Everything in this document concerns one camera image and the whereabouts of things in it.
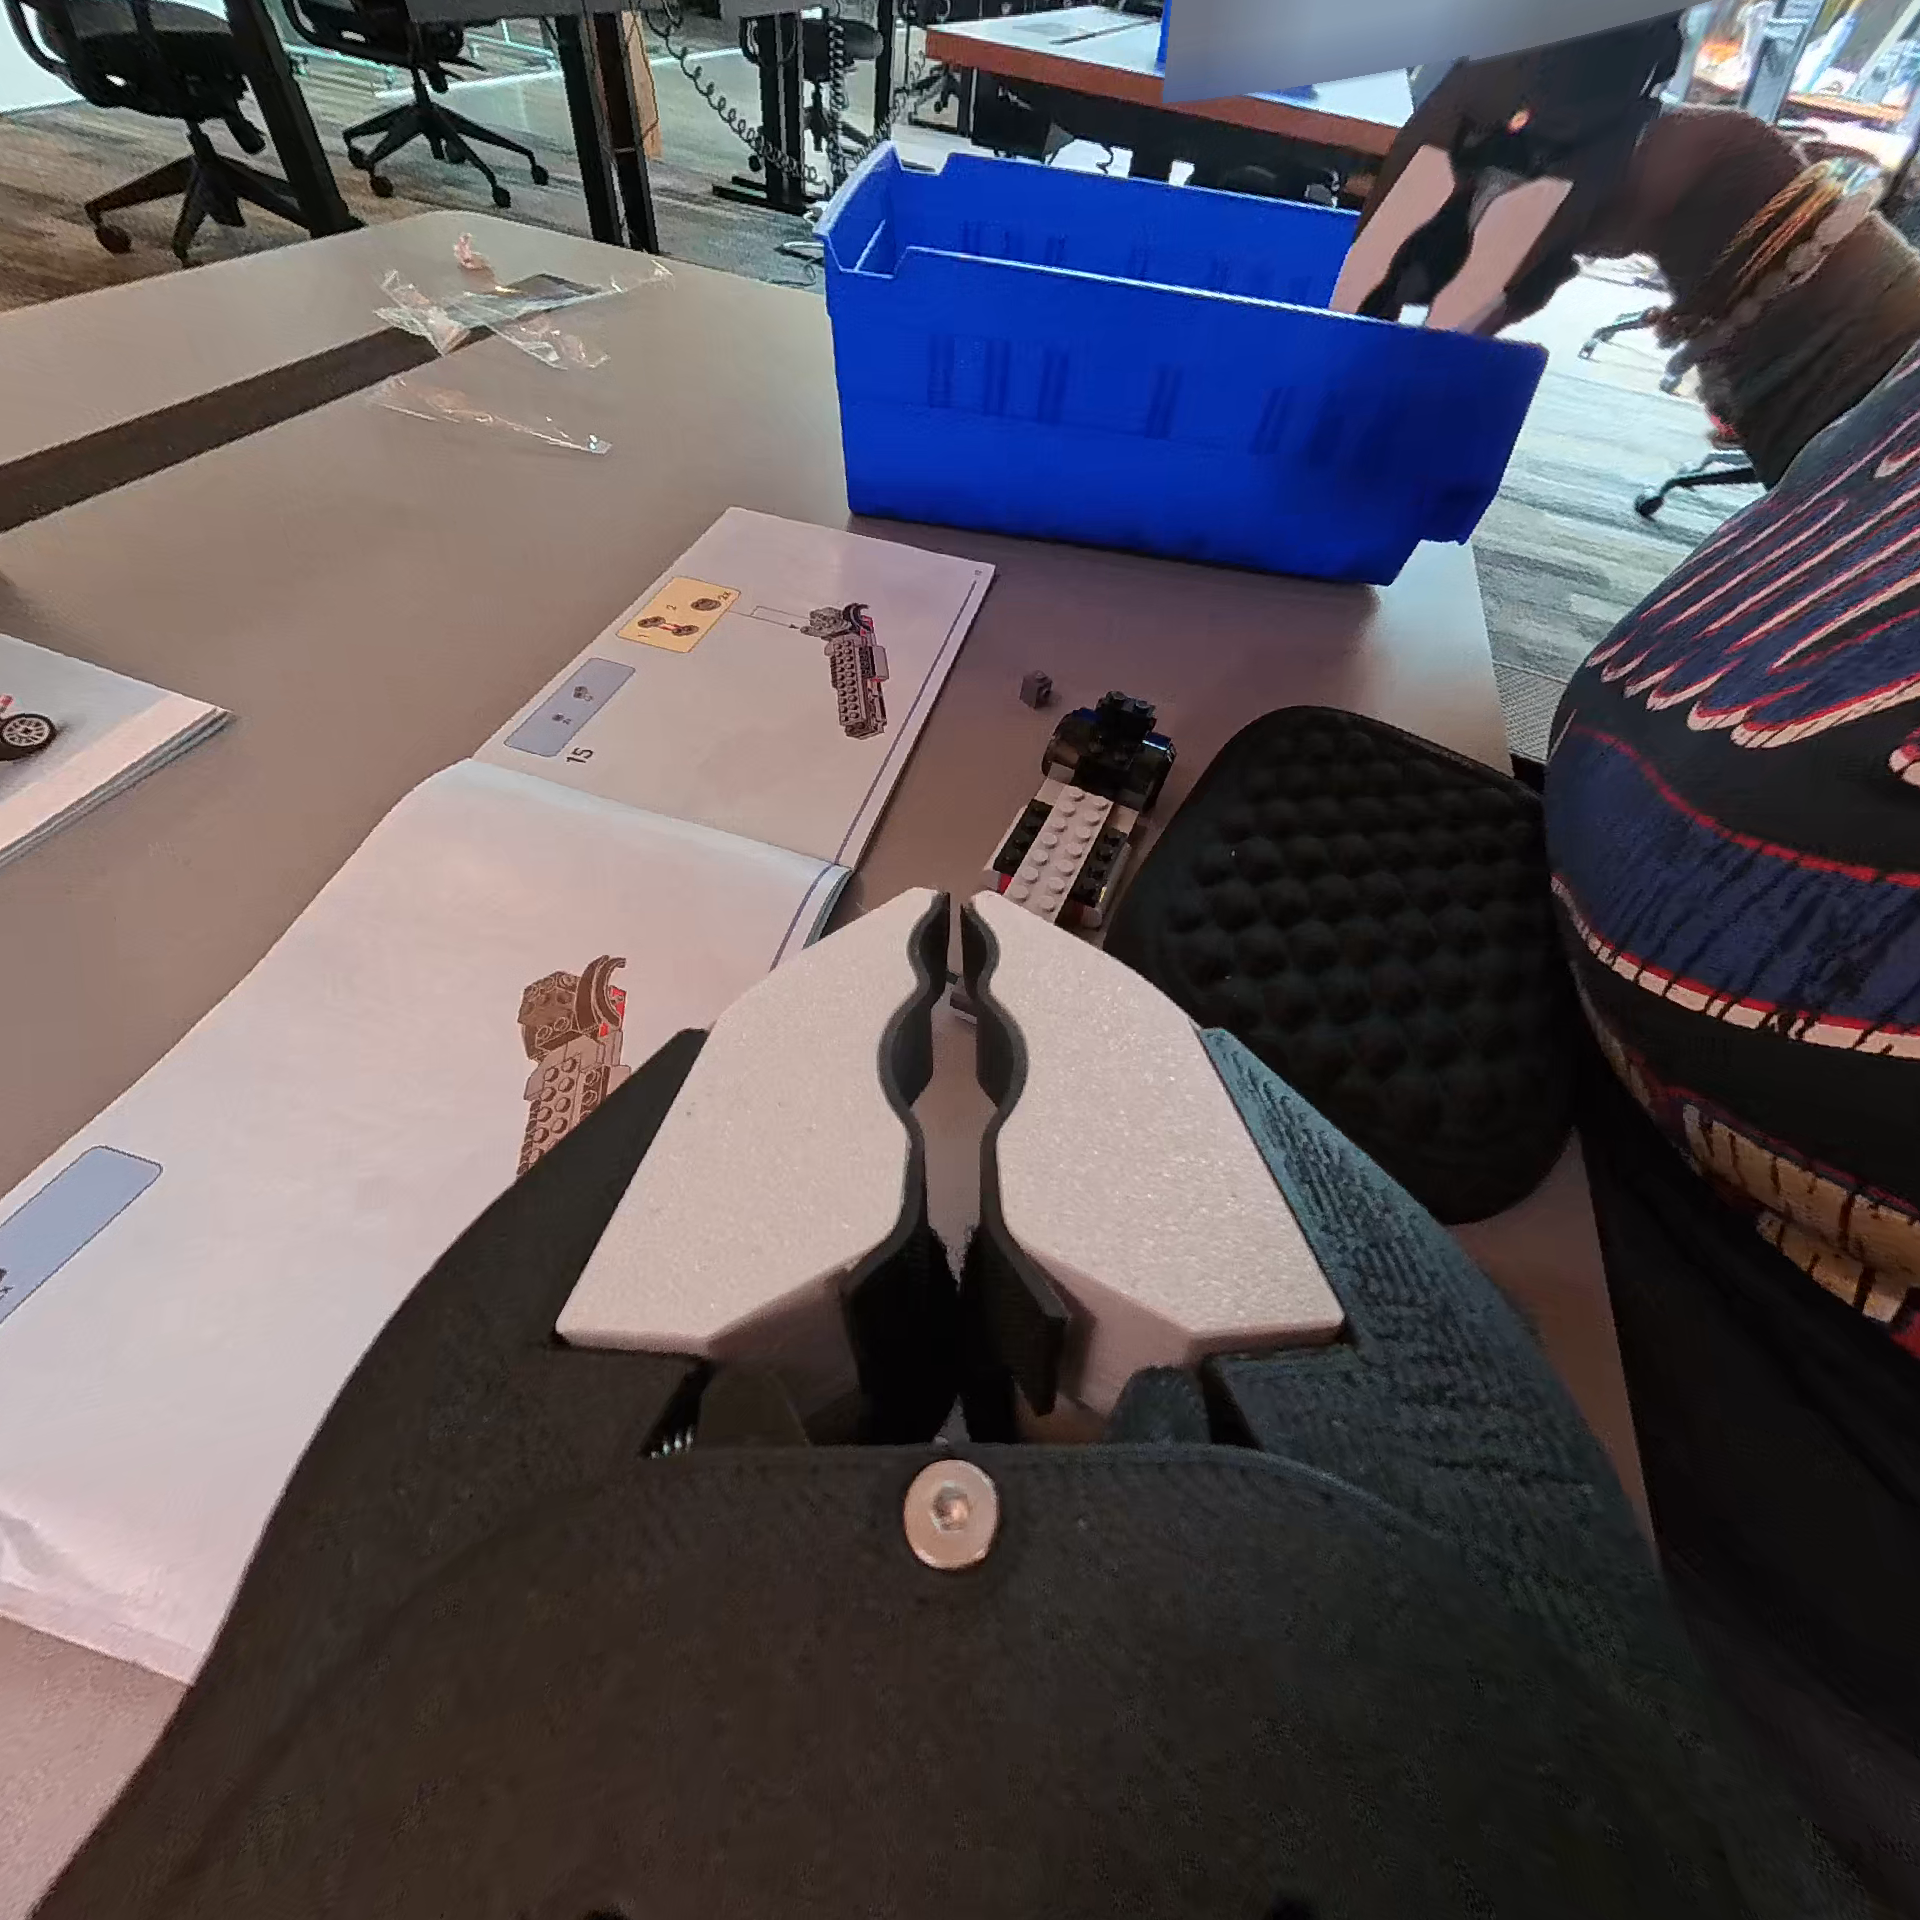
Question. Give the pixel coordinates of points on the clear empty plastic bag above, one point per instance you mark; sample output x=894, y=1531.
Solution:
x=496, y=419
x=510, y=301

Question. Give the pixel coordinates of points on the lego instruction booklet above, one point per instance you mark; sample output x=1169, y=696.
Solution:
x=377, y=1081
x=90, y=750

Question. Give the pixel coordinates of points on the closed lego instruction booklet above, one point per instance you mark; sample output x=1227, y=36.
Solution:
x=90, y=750

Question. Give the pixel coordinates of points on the person's right forearm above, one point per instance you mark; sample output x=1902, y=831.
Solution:
x=1832, y=377

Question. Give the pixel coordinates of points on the person's right hand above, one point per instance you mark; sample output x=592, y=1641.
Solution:
x=1697, y=181

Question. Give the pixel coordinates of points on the black textured wrist cushion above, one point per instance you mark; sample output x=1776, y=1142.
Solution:
x=1350, y=930

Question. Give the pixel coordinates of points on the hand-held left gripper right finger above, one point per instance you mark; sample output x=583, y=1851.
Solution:
x=1156, y=1188

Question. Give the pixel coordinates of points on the wooden top office desk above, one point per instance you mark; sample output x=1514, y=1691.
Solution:
x=1141, y=89

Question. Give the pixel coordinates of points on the partly built lego truck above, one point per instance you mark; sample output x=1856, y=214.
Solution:
x=1074, y=826

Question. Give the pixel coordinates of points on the blue plastic bin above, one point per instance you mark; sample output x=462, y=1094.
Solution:
x=1126, y=391

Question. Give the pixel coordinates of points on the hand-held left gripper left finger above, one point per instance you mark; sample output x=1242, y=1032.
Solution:
x=752, y=1170

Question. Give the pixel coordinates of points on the black office chair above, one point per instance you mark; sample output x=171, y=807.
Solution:
x=430, y=89
x=166, y=89

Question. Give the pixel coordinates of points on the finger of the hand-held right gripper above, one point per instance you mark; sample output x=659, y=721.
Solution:
x=1510, y=261
x=1403, y=241

